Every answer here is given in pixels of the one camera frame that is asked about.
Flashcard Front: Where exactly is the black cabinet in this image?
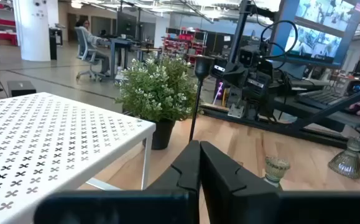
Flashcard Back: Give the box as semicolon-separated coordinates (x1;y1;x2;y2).
48;27;64;60

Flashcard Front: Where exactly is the person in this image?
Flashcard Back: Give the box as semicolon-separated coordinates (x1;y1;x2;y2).
75;19;111;75

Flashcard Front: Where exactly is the black desk monitor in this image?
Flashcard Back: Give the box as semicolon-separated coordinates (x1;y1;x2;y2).
116;11;138;40

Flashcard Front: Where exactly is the clear ribbed glass candle holder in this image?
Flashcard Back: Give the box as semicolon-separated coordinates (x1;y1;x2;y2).
328;136;360;180
262;156;292;191

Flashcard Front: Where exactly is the red parts storage rack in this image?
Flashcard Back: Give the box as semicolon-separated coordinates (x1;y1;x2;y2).
162;29;208;65

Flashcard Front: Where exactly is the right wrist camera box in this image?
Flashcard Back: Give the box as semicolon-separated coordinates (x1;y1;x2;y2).
238;46;257;67

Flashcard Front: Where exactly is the black computer keyboard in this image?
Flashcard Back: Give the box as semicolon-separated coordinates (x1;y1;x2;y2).
294;89;348;110

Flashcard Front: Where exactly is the black box on floor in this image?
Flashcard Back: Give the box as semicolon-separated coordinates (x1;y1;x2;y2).
7;80;37;98

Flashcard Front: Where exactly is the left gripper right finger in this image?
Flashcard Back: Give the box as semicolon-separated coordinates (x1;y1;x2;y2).
200;140;280;224

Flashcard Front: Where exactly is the green potted plant black pot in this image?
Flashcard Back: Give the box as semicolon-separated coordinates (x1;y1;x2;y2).
114;54;201;151

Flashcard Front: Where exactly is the black metal candlestick holder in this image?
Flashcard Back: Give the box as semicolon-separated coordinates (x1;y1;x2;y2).
188;55;215;144

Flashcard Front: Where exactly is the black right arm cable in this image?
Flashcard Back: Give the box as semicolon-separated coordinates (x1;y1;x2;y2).
259;20;299;62

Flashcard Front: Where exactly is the white perforated metal shelf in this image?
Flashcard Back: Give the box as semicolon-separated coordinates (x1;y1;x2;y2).
0;91;157;224

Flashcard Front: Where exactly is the black rig post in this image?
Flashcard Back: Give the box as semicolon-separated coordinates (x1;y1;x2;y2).
228;0;255;65

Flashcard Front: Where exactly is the large wall display screen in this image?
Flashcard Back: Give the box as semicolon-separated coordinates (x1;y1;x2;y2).
284;24;344;62
294;0;360;32

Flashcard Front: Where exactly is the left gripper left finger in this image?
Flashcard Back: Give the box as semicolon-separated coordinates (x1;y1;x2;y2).
145;139;201;224

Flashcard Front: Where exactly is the white round pillar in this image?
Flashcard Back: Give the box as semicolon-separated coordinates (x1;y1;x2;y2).
12;0;52;62

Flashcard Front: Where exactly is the dark office desk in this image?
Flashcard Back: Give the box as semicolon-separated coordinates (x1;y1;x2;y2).
100;37;164;80

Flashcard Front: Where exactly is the grey office chair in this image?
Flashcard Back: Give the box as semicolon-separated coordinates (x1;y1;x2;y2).
73;27;106;82

